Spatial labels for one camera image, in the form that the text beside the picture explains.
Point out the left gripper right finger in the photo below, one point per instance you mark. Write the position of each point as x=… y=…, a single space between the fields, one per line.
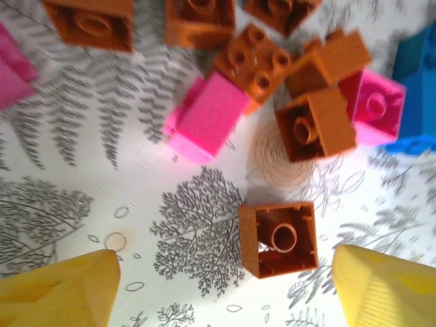
x=385 y=296

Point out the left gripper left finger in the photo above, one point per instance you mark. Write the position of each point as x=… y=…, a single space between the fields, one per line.
x=51 y=299

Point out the pink lego brick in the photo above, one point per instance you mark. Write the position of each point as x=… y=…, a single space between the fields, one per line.
x=13 y=68
x=207 y=116
x=378 y=102

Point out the blue lego brick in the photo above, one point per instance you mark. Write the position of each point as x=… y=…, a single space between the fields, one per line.
x=419 y=85

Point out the orange lego brick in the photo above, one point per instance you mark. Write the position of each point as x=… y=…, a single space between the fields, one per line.
x=201 y=27
x=248 y=238
x=279 y=13
x=88 y=24
x=252 y=64
x=340 y=58
x=334 y=122

